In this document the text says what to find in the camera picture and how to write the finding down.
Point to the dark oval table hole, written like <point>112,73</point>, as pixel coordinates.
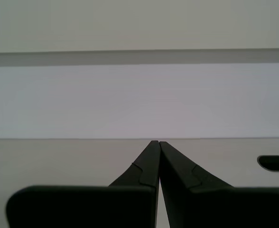
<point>276,162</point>

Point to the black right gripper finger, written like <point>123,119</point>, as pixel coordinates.
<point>87,207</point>
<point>225,209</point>

